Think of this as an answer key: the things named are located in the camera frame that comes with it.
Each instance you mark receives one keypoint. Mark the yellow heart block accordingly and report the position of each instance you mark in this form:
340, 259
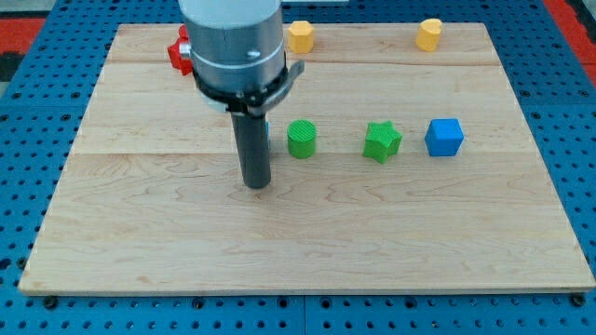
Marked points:
428, 34

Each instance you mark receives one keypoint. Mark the wooden board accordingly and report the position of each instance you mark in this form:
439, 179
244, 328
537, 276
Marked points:
151, 201

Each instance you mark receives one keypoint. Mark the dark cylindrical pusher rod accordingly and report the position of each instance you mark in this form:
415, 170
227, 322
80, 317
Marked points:
253, 150

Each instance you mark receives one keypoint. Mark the blue cube block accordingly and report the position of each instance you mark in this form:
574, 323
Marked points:
444, 137

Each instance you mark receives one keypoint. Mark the yellow hexagon block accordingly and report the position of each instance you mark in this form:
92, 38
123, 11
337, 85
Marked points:
301, 37

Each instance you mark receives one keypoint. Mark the red star block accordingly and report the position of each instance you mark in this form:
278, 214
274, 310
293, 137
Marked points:
179, 52

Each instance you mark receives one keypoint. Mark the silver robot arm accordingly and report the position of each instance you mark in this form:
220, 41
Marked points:
237, 51

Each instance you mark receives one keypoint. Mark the green cylinder block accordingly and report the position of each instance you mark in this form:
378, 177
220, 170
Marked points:
301, 135

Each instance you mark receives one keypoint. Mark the black clamp with grey strap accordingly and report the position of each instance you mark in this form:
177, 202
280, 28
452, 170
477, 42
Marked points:
255, 103

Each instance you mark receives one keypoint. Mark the green star block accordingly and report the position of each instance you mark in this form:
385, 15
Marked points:
382, 140

